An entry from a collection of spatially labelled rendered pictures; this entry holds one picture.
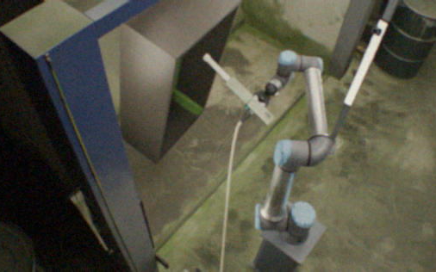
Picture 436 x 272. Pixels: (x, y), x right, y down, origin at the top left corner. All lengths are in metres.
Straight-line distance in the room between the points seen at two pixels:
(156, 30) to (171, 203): 1.63
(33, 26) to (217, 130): 2.69
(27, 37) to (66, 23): 0.10
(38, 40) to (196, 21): 1.17
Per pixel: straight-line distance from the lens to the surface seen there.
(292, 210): 2.24
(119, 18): 1.07
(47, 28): 1.04
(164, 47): 1.89
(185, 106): 3.14
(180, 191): 3.22
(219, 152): 3.42
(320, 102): 1.95
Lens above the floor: 2.88
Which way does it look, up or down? 54 degrees down
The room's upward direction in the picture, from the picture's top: 5 degrees clockwise
